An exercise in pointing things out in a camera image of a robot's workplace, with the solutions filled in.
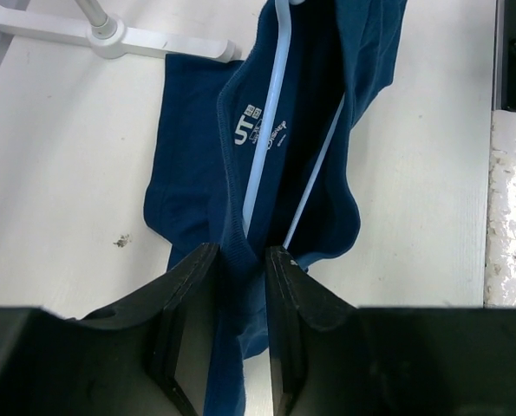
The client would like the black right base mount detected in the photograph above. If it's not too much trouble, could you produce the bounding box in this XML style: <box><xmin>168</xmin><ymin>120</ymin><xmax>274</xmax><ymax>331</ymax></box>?
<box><xmin>493</xmin><ymin>0</ymin><xmax>516</xmax><ymax>113</ymax></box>

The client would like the silver clothes rack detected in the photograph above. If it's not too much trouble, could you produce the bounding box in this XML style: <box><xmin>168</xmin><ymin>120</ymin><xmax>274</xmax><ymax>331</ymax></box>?
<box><xmin>0</xmin><ymin>1</ymin><xmax>237</xmax><ymax>62</ymax></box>

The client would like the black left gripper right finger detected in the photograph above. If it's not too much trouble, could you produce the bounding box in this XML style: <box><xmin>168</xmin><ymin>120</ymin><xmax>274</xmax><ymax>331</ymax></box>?
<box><xmin>265</xmin><ymin>247</ymin><xmax>516</xmax><ymax>415</ymax></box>

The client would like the blue Mickey Mouse t-shirt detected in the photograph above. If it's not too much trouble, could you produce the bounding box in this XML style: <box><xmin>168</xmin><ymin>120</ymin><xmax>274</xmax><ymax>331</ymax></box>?
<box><xmin>143</xmin><ymin>1</ymin><xmax>406</xmax><ymax>415</ymax></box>

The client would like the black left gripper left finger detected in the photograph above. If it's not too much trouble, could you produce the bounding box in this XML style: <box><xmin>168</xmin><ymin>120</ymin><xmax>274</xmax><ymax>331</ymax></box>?
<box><xmin>0</xmin><ymin>244</ymin><xmax>219</xmax><ymax>415</ymax></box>

